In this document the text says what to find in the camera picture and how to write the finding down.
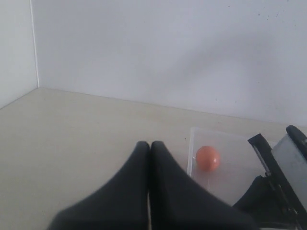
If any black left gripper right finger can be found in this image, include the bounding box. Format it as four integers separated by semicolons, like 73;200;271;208
149;141;258;230

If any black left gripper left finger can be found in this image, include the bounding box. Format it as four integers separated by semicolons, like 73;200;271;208
48;141;150;230

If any brown egg far left back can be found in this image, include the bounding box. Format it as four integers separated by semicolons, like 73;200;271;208
195;146;220;172

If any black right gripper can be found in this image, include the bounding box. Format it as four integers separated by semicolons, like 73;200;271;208
233;176;296;223

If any clear plastic tray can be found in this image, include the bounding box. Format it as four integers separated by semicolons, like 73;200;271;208
187;126;307;230

